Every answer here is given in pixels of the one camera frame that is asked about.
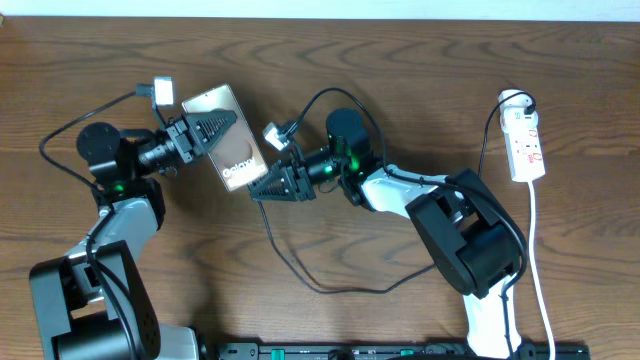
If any Samsung Galaxy smartphone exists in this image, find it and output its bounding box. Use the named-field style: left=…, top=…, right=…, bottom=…
left=182, top=84, right=268, bottom=192

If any black charging cable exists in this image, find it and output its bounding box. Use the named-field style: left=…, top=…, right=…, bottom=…
left=247, top=90, right=538, bottom=295

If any white power strip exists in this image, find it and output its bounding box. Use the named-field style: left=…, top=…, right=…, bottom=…
left=498, top=89, right=546, bottom=183

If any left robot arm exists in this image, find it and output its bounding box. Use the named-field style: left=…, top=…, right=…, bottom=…
left=29, top=109, right=238, bottom=360

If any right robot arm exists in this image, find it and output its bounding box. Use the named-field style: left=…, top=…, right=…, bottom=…
left=249, top=108, right=528, bottom=359

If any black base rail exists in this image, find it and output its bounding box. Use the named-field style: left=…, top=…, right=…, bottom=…
left=199, top=340, right=591, bottom=360

